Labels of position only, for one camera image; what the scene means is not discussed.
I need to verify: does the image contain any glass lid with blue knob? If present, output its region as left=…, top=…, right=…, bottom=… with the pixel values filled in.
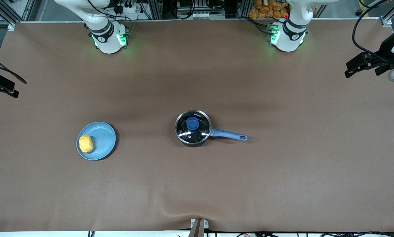
left=175, top=110, right=212, bottom=145

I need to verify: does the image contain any blue round plate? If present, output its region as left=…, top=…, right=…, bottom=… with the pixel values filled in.
left=76, top=122, right=117, bottom=161

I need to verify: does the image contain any orange toy food pile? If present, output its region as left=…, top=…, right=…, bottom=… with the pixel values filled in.
left=249, top=0, right=290, bottom=19

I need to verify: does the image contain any brown table cover mat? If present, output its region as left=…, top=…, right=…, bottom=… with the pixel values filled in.
left=0, top=18, right=394, bottom=232

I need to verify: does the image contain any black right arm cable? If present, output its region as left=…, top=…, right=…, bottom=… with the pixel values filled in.
left=0, top=54, right=27, bottom=85

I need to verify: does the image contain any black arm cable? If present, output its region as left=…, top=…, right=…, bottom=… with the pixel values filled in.
left=0, top=54, right=27, bottom=85
left=352, top=0, right=394, bottom=56

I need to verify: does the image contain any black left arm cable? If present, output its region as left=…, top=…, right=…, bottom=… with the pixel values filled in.
left=352, top=0, right=394, bottom=56

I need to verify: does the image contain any aluminium frame rail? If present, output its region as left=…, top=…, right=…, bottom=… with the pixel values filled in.
left=379, top=0, right=394, bottom=27
left=0, top=0, right=36, bottom=31

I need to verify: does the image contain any black pot with blue handle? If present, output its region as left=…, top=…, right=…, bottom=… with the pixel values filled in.
left=175, top=110, right=248, bottom=147

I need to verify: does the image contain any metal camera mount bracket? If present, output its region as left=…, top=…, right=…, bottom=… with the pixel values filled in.
left=190, top=218, right=209, bottom=237

